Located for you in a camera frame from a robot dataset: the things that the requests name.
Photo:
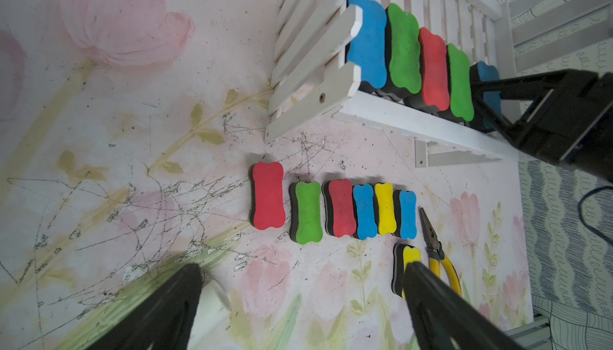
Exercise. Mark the yellow handled pliers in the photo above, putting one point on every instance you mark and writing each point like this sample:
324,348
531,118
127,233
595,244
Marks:
438,260

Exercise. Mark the yellow eraser shelf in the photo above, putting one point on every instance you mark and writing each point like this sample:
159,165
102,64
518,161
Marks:
386,218
403,255

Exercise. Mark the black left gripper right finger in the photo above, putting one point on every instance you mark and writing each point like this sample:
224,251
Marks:
443,320

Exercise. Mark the blue eraser shelf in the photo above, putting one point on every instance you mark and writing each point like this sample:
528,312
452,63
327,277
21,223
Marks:
405,205
367,49
364,212
482,72

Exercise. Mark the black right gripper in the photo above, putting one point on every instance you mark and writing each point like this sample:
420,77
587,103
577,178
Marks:
569,124

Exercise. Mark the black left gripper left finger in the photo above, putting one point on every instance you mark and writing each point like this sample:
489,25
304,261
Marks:
164,320

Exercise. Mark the red eraser shelf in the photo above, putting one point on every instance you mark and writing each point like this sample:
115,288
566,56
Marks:
340,220
435,82
267,196

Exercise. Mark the yellow eraser top shelf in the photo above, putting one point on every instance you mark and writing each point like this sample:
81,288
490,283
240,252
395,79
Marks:
386,218

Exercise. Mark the green eraser shelf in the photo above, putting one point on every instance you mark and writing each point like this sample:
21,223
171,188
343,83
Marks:
461,105
402,53
306,225

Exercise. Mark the red eraser top shelf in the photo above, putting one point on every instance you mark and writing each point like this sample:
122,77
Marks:
340,220
267,196

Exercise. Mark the blue eraser top shelf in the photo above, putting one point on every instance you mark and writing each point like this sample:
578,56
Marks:
405,205
364,212

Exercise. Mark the green eraser top shelf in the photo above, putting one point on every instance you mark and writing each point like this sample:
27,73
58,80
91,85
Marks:
306,225

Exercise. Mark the white wooden slatted shelf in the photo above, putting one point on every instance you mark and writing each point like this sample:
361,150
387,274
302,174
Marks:
311,76

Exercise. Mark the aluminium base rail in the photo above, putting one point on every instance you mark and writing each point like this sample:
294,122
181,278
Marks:
534,336

